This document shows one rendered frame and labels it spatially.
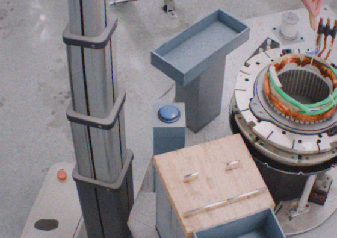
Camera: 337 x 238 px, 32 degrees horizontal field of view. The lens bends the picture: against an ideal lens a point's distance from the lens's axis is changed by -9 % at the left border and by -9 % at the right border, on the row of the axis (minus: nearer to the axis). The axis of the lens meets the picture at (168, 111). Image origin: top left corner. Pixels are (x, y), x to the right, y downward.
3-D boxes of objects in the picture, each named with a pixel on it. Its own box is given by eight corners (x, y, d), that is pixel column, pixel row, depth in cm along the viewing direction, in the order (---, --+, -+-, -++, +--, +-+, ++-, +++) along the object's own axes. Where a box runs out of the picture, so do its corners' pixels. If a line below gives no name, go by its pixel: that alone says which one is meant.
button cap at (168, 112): (177, 106, 141) (177, 103, 141) (178, 120, 139) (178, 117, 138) (159, 106, 141) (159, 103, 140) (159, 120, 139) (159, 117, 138)
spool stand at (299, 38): (304, 41, 197) (309, 18, 189) (283, 46, 194) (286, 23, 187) (292, 24, 202) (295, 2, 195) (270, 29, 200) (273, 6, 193)
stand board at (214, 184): (273, 210, 122) (275, 204, 120) (186, 238, 118) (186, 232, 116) (238, 140, 134) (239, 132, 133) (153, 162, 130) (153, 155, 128)
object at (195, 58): (212, 83, 182) (218, 7, 161) (241, 103, 177) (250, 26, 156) (150, 129, 170) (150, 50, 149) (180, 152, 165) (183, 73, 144)
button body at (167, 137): (180, 170, 161) (184, 102, 143) (182, 192, 157) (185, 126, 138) (153, 170, 161) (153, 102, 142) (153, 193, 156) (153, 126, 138)
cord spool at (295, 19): (300, 38, 197) (302, 21, 191) (284, 41, 195) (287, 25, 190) (290, 26, 201) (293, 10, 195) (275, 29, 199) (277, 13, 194)
